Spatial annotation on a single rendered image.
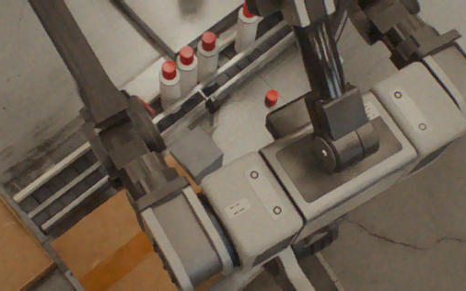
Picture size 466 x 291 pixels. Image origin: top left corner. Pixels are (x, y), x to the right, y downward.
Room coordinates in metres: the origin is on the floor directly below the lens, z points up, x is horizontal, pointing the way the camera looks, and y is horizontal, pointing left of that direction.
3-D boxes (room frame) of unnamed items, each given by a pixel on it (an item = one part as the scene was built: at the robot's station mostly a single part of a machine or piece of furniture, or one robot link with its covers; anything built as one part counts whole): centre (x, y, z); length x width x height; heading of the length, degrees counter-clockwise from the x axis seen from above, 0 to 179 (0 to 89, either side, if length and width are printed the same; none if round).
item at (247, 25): (0.90, 0.00, 0.98); 0.05 x 0.05 x 0.20
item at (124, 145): (0.35, 0.16, 1.43); 0.10 x 0.05 x 0.09; 39
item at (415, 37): (0.60, -0.28, 1.45); 0.09 x 0.08 x 0.12; 129
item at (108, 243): (0.28, 0.13, 0.99); 0.30 x 0.24 x 0.27; 139
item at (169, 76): (0.69, 0.17, 0.98); 0.05 x 0.05 x 0.20
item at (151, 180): (0.29, 0.11, 1.45); 0.09 x 0.08 x 0.12; 129
